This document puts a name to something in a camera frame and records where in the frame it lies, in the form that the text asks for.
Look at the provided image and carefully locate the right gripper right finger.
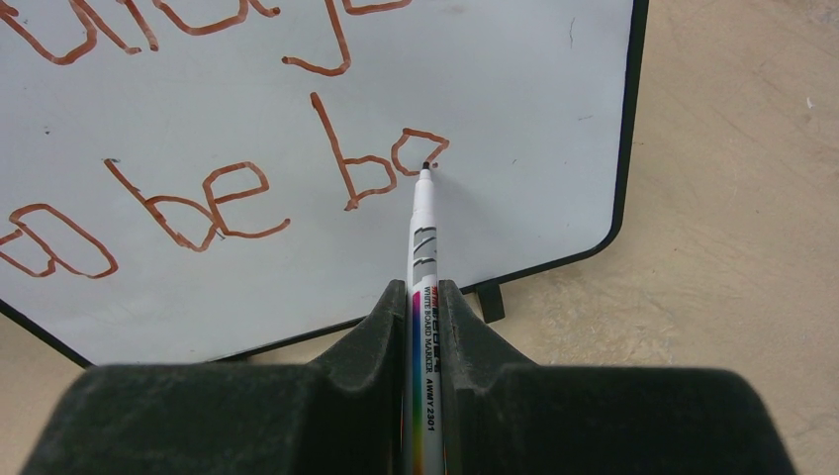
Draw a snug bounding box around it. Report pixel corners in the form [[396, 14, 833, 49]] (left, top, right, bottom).
[[438, 280, 794, 474]]

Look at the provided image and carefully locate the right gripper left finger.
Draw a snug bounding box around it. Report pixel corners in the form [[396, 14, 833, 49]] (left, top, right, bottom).
[[23, 280, 406, 474]]

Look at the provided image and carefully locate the white whiteboard marker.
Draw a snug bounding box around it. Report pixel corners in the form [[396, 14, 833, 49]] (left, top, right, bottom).
[[402, 162, 446, 474]]

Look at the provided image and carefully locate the black framed whiteboard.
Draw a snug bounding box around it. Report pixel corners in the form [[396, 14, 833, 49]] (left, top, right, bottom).
[[1, 1, 649, 365]]

